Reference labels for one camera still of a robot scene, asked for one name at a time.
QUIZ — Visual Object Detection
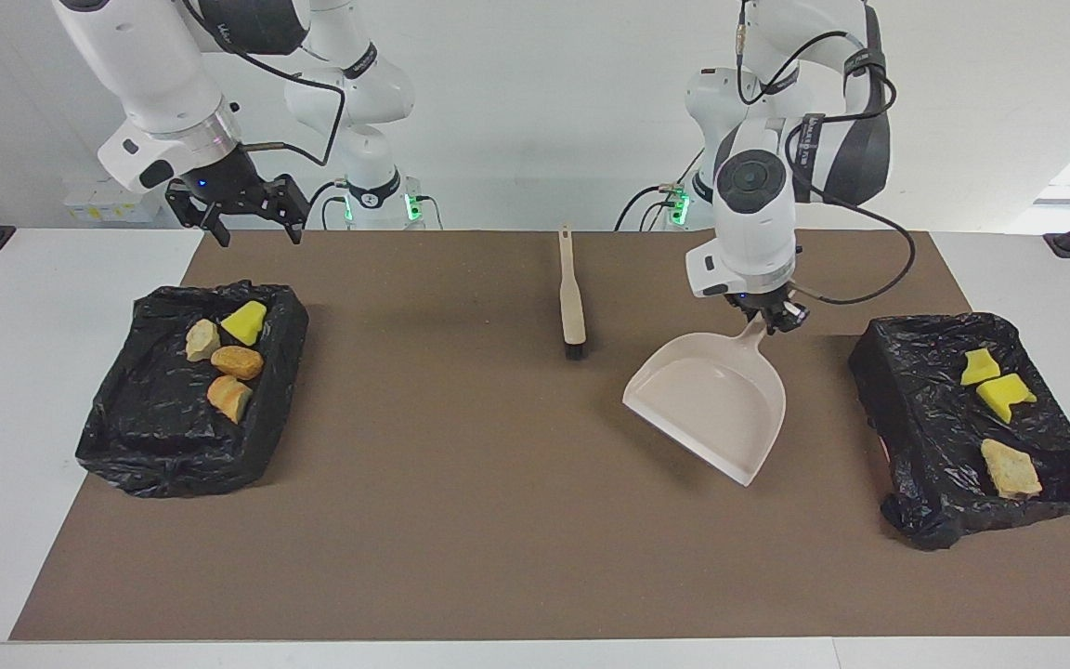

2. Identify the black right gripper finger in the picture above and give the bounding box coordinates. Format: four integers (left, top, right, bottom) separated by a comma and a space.
256, 174, 310, 245
165, 181, 231, 248

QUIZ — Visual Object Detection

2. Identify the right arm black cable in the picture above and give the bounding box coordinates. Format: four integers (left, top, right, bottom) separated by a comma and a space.
182, 0, 347, 168

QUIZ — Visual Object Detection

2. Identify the beige hand brush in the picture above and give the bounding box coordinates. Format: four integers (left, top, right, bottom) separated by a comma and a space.
558, 224, 588, 361

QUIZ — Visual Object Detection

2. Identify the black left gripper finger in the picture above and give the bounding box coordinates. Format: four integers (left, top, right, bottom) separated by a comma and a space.
767, 302, 811, 335

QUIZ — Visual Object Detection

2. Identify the beige plastic dustpan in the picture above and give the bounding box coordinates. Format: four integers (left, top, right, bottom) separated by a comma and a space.
622, 318, 788, 488

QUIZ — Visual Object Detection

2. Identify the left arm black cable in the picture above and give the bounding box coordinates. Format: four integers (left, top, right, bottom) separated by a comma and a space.
735, 0, 917, 307

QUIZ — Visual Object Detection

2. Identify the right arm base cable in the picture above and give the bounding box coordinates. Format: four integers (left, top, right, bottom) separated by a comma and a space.
301, 179, 355, 231

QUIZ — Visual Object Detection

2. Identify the white wall socket box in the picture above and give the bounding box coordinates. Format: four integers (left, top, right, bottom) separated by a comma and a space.
63, 177, 163, 224

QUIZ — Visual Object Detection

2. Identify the yellow sponge piece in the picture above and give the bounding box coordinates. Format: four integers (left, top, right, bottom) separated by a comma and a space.
221, 299, 268, 347
960, 348, 1001, 387
976, 374, 1038, 425

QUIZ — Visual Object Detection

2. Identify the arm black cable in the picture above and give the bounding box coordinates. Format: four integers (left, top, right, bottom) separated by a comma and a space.
182, 0, 347, 168
735, 0, 917, 307

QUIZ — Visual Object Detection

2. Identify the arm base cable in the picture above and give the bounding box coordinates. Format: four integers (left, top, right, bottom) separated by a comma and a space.
301, 179, 355, 231
614, 149, 705, 231

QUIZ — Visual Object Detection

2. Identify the brown bread roll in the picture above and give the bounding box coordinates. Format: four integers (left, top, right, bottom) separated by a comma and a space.
211, 346, 265, 381

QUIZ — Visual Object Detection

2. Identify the left arm base cable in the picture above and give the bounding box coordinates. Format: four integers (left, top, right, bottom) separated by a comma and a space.
614, 149, 705, 231

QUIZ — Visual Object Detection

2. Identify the brown table mat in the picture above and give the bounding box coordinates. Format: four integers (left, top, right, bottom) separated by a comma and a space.
8, 230, 1070, 642

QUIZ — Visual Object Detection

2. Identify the black bag lined bin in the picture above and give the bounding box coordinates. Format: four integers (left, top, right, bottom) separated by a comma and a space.
75, 281, 310, 499
848, 311, 1070, 551

